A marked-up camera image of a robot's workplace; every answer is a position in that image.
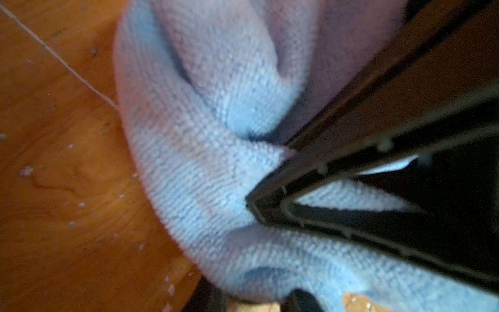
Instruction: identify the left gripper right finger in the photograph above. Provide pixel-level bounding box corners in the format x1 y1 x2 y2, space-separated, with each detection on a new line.
281 289 323 312

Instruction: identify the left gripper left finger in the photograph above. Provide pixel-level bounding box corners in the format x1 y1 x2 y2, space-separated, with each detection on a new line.
183 278 228 312

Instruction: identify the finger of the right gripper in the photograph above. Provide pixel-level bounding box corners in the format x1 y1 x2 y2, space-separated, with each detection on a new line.
280 198 498 293
246 1 498 226

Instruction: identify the blue microfiber cloth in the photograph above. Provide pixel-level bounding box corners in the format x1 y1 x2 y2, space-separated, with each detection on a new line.
114 1 498 311

